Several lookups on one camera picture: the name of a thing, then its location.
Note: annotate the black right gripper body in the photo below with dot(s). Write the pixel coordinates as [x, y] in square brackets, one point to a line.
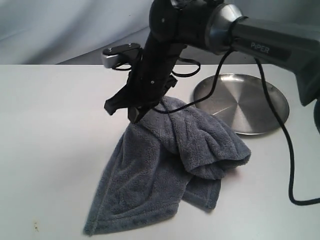
[153, 71]

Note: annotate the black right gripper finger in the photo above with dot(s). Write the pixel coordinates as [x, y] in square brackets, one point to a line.
[135, 114]
[121, 100]

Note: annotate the blue fleece towel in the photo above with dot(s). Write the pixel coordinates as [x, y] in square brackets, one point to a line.
[160, 161]

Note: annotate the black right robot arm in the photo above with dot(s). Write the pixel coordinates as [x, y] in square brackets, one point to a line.
[216, 27]

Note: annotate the round steel plate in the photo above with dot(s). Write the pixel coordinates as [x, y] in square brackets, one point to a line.
[239, 101]

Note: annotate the white backdrop cloth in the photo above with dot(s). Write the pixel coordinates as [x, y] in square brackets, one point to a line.
[74, 32]

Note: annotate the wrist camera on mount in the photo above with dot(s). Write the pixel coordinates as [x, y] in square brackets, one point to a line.
[121, 57]

